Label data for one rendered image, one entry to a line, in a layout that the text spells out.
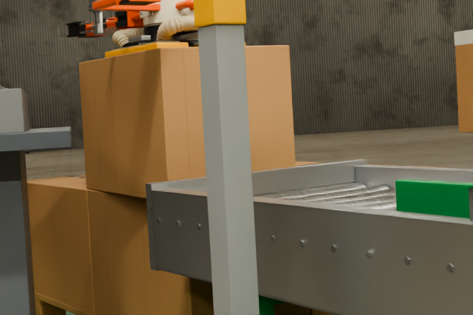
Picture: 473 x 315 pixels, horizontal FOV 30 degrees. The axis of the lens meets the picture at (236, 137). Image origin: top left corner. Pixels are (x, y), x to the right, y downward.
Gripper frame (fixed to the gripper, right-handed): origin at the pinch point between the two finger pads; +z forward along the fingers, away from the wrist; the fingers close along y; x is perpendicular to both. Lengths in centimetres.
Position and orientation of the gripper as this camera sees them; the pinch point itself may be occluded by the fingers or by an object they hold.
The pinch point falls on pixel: (110, 24)
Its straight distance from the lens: 299.5
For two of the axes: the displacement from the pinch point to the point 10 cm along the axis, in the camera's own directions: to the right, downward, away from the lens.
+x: -5.3, 0.0, 8.5
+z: 0.5, 10.0, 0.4
